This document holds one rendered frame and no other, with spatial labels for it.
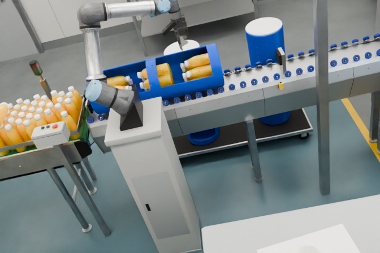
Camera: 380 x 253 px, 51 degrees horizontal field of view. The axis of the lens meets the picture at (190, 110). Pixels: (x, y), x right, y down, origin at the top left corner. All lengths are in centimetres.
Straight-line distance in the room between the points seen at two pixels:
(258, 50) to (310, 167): 103
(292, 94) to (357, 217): 159
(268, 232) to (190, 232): 163
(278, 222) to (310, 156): 223
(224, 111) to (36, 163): 132
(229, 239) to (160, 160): 115
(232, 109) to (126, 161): 84
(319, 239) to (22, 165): 224
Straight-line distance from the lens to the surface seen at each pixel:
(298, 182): 329
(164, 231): 283
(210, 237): 127
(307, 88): 278
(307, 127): 351
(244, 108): 276
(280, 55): 270
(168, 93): 260
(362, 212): 131
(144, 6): 224
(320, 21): 230
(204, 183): 339
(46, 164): 294
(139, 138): 220
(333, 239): 115
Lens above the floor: 248
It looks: 37 degrees down
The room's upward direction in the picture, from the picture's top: 16 degrees counter-clockwise
